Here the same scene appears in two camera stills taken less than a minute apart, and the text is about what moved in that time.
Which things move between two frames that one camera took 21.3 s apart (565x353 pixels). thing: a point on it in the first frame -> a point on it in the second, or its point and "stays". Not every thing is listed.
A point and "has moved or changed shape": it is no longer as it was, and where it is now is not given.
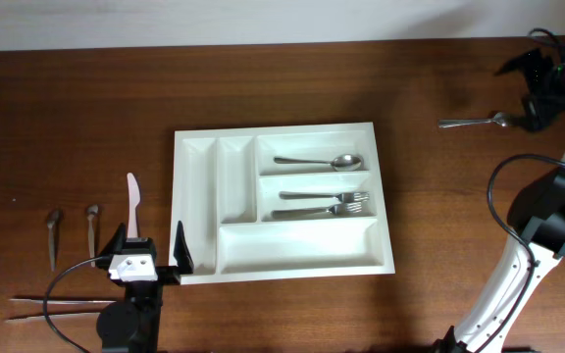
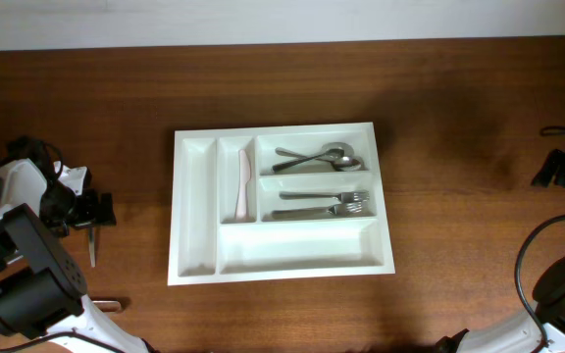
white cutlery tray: x=280 y=203 stays
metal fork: x=345 y=197 stays
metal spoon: x=501 y=119 -> x=333 y=150
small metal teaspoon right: x=92 y=209 stays
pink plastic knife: x=134 y=198 -> x=244 y=178
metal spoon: x=340 y=163 has moved or changed shape
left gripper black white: x=173 y=275 -> x=87 y=210
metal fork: x=338 y=209 stays
